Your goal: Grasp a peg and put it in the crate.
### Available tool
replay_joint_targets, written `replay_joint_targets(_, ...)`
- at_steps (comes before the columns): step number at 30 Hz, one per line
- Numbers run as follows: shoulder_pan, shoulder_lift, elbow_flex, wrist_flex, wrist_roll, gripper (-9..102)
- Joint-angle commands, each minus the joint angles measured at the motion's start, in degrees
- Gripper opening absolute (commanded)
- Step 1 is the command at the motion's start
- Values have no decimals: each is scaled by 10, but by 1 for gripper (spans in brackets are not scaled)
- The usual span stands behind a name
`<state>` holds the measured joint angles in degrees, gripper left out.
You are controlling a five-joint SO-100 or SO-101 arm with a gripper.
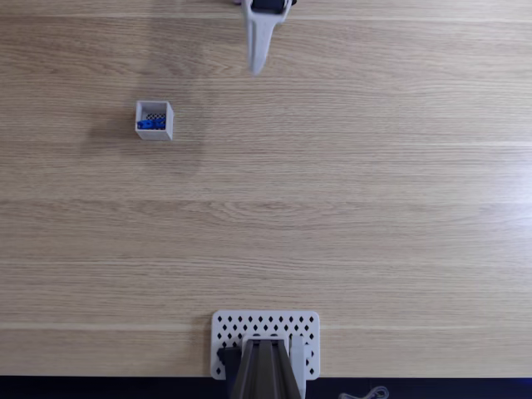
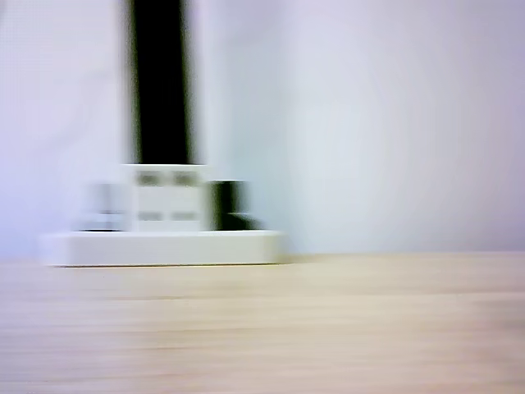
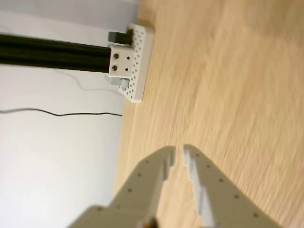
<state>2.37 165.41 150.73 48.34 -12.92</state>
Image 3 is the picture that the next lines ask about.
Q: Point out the dark clamp block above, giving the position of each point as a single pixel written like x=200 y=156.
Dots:
x=116 y=37

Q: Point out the pale clamp block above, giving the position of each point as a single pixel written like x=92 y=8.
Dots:
x=117 y=82

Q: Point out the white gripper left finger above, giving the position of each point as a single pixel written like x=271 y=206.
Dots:
x=142 y=185

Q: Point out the white post bracket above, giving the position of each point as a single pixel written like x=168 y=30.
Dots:
x=121 y=64

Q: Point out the white perforated base plate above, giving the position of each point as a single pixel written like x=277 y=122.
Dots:
x=148 y=59

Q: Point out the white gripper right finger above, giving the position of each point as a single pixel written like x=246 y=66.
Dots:
x=213 y=190

